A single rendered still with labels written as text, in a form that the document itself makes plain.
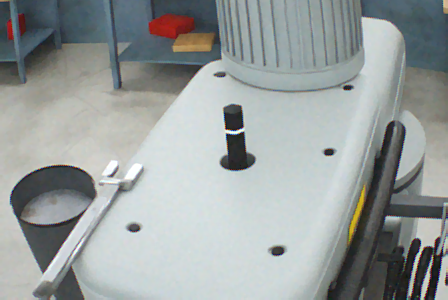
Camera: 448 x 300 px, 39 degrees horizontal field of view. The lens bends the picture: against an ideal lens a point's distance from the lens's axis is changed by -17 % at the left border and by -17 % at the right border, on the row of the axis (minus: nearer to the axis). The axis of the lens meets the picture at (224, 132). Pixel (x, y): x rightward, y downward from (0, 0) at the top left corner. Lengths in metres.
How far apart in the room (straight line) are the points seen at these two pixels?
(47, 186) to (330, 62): 2.55
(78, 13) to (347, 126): 5.41
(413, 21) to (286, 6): 4.34
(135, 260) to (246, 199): 0.14
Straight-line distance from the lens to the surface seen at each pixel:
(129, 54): 5.20
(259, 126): 0.83
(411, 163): 1.36
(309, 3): 0.85
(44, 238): 2.98
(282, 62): 0.89
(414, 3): 5.11
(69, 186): 3.31
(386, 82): 1.26
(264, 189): 0.73
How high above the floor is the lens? 2.31
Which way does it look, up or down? 31 degrees down
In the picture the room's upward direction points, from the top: 6 degrees counter-clockwise
